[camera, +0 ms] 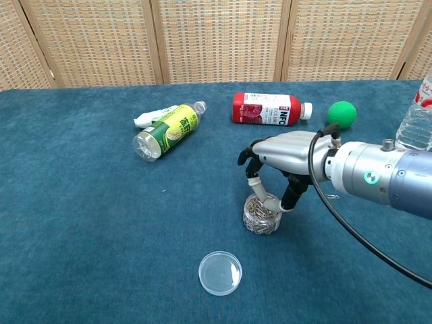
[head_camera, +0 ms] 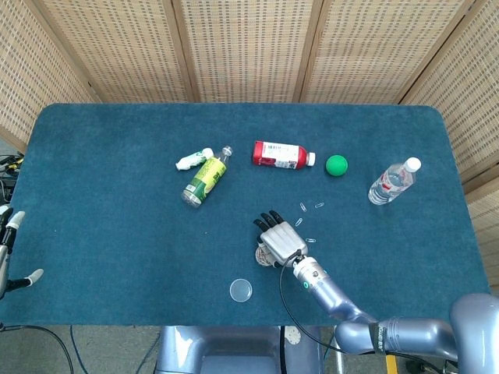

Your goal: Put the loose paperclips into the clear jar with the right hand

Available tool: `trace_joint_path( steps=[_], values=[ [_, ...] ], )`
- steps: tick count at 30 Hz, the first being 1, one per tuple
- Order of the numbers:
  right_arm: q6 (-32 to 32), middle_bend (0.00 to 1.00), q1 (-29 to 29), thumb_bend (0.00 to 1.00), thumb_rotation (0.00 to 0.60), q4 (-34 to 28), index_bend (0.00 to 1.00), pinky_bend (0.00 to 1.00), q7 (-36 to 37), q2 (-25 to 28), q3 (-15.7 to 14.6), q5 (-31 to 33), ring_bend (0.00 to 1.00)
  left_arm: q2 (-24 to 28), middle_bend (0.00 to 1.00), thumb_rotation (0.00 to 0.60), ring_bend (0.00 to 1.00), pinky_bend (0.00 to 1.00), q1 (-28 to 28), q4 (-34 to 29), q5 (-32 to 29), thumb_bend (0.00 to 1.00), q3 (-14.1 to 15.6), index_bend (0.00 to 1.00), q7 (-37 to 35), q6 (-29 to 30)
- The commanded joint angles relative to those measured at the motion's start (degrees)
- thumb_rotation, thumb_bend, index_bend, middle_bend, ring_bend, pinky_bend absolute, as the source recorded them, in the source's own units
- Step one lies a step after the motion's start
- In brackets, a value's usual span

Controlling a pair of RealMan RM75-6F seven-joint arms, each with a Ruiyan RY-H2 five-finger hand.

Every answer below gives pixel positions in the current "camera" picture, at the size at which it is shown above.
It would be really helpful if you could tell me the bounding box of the clear plastic lid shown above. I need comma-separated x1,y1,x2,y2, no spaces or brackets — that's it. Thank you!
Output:
198,250,243,297

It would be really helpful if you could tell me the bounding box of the blue table cloth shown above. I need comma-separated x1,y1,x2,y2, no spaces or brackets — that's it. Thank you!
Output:
0,79,432,324

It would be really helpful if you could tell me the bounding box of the clear jar of paperclips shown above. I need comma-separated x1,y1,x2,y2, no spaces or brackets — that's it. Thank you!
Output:
242,194,283,236

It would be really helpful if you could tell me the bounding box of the woven folding screen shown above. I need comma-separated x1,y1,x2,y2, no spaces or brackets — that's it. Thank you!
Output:
0,0,432,92

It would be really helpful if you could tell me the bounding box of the clear water bottle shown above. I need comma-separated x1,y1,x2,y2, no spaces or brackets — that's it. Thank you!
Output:
394,76,432,151

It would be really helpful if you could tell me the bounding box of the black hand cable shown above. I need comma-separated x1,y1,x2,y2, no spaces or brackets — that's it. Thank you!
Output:
308,123,432,290

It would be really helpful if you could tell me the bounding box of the green label plastic bottle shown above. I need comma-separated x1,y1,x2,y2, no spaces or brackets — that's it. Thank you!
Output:
132,100,208,163

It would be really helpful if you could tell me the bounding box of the green ball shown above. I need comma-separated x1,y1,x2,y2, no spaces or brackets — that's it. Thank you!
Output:
326,101,358,131

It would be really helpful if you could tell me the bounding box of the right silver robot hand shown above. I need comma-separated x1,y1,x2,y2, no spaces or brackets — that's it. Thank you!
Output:
237,131,333,213

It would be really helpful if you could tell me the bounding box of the red juice bottle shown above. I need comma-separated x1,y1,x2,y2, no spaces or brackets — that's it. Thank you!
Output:
232,92,314,128

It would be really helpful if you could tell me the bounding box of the small white plastic bottle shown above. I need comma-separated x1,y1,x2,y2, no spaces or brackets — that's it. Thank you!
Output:
133,105,180,130

